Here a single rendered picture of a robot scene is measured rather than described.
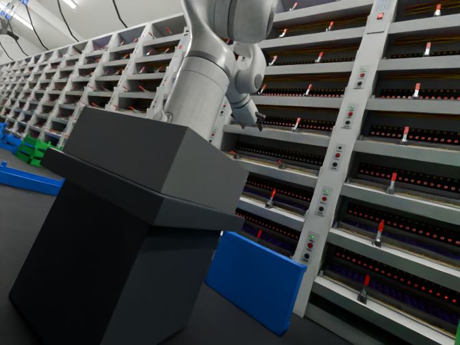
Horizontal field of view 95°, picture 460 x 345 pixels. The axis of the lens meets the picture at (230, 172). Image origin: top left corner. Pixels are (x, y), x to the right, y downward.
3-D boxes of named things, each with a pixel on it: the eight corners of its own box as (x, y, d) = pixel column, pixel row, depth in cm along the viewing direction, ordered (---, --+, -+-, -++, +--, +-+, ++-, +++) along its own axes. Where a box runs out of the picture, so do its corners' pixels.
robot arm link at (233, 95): (252, 86, 80) (233, 86, 85) (240, 54, 69) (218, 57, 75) (243, 103, 77) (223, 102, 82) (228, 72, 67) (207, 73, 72)
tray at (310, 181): (315, 188, 92) (320, 167, 90) (211, 161, 125) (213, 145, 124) (325, 183, 108) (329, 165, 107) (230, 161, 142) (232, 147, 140)
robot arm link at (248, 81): (287, 23, 77) (260, 99, 74) (249, 30, 85) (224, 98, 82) (279, 0, 69) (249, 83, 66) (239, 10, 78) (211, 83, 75)
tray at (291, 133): (328, 147, 95) (336, 116, 92) (222, 131, 128) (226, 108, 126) (336, 148, 111) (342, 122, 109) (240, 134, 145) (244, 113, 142)
